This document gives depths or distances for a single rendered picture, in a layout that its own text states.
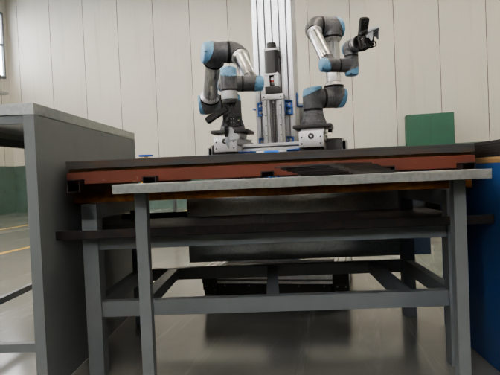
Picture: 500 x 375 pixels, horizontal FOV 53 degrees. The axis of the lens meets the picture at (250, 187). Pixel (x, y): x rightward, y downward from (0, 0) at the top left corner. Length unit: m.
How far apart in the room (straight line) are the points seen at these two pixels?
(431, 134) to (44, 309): 10.44
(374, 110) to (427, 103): 1.19
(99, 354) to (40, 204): 0.64
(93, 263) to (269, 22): 1.92
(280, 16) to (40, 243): 2.06
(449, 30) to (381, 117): 2.44
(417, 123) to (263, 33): 8.67
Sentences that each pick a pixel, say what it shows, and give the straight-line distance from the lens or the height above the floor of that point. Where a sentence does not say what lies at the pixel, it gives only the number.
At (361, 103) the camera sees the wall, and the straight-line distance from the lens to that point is 12.31.
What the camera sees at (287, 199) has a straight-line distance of 2.69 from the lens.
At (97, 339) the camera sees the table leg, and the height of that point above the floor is 0.14.
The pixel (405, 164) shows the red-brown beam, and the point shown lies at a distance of 1.97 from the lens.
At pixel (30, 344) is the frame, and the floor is 0.19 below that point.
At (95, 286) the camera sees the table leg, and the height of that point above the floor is 0.36.
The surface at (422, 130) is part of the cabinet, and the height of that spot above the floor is 1.58.
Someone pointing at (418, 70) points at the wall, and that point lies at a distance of 12.50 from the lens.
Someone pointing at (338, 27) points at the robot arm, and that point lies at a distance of 3.11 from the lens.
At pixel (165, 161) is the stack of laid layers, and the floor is 0.83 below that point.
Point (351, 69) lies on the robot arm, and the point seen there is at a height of 1.31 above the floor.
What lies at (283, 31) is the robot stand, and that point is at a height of 1.65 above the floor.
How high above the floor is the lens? 0.76
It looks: 1 degrees down
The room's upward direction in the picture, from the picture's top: 2 degrees counter-clockwise
